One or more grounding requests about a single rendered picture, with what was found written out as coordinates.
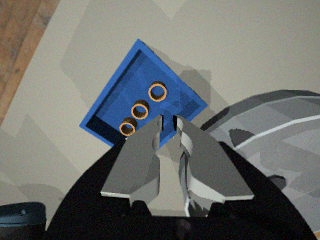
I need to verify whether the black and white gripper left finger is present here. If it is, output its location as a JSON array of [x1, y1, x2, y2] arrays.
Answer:
[[43, 114, 164, 240]]

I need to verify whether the blue crate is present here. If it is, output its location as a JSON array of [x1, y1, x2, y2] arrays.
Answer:
[[79, 39, 208, 149]]

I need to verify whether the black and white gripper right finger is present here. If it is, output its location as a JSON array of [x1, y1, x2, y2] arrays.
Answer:
[[173, 115, 318, 240]]

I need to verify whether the bronze bushing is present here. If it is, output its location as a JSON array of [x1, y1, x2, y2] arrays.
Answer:
[[120, 117, 137, 136], [131, 100, 149, 119], [149, 81, 166, 102]]

